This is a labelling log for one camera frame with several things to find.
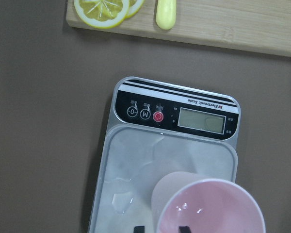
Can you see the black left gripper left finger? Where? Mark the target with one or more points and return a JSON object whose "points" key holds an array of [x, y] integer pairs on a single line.
{"points": [[139, 229]]}

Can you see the pink plastic cup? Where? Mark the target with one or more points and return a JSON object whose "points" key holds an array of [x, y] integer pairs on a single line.
{"points": [[206, 205]]}

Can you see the digital kitchen scale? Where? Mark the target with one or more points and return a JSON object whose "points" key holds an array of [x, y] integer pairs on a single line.
{"points": [[156, 128]]}

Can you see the bamboo cutting board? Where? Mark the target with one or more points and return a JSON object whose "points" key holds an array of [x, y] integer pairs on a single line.
{"points": [[262, 26]]}

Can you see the lemon slice middle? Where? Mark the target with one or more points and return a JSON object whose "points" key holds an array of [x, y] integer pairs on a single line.
{"points": [[134, 7]]}

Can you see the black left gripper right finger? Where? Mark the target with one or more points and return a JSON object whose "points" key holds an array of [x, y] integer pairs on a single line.
{"points": [[184, 229]]}

